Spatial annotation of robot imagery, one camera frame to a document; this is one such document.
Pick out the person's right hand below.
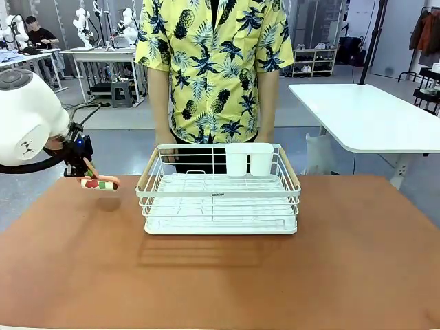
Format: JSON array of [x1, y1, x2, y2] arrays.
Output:
[[155, 135, 177, 164]]

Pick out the white frame desk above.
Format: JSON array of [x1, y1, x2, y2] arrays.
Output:
[[60, 47, 145, 104]]

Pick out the person's left forearm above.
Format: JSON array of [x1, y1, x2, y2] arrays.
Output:
[[257, 69, 281, 133]]

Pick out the clothes rack with garments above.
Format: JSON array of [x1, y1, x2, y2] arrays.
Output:
[[397, 5, 440, 83]]

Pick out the person's right forearm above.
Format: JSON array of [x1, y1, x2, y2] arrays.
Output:
[[147, 67, 173, 138]]

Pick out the white plastic bag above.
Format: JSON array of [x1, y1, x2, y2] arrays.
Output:
[[305, 133, 338, 176]]

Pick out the black tripod stand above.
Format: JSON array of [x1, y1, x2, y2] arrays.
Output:
[[358, 0, 388, 86]]

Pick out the white wire dish rack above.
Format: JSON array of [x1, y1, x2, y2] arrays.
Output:
[[135, 143, 303, 236]]

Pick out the black utility cart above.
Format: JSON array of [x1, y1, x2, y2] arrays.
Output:
[[412, 67, 440, 117]]

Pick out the grey plastic stool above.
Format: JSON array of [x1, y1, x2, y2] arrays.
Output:
[[110, 80, 133, 109]]

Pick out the person's left hand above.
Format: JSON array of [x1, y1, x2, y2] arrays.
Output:
[[256, 129, 276, 144]]

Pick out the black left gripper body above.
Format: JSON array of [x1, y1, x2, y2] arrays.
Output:
[[63, 133, 94, 169]]

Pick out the white plastic cutlery holder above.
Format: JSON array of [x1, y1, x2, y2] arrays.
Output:
[[225, 143, 276, 177]]

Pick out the white rounded table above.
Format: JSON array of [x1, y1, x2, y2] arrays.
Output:
[[288, 83, 440, 190]]

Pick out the white drain tray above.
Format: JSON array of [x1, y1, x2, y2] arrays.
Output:
[[144, 213, 298, 236]]

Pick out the black trousers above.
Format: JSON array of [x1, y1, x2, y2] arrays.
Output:
[[170, 130, 259, 175]]

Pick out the white desk with clothes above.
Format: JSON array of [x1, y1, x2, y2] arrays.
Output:
[[0, 47, 69, 94]]

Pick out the pink-handled lint roller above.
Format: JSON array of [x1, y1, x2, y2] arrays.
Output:
[[80, 159, 122, 193]]

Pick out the white shoe shelf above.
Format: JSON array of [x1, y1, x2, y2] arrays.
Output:
[[291, 47, 338, 78]]

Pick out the seated person in black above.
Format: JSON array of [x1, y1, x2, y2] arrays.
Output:
[[25, 15, 61, 50]]

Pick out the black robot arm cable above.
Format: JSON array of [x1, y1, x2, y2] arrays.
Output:
[[0, 102, 102, 175]]

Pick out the person in pineapple shirt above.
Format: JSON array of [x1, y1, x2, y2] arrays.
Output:
[[134, 0, 296, 144]]

